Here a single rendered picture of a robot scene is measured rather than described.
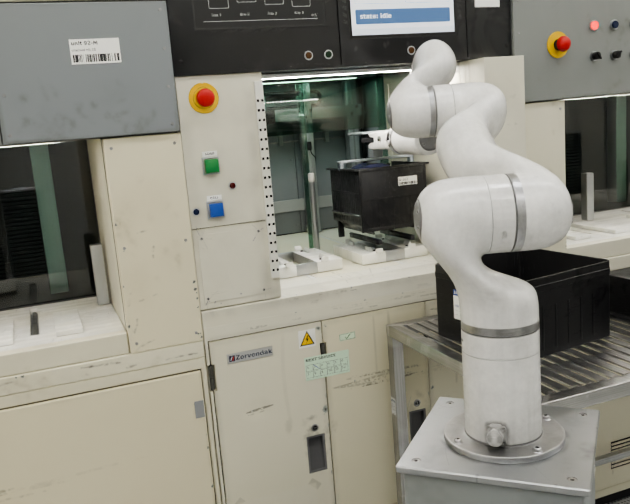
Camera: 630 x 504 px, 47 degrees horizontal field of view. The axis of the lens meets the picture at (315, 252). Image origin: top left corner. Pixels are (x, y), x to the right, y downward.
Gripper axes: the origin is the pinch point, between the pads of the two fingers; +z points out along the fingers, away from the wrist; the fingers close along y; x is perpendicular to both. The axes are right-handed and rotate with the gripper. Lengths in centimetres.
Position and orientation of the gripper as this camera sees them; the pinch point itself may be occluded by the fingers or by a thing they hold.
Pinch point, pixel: (374, 138)
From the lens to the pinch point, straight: 213.5
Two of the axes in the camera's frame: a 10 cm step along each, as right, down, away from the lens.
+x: -0.8, -9.8, -1.8
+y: 9.3, -1.4, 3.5
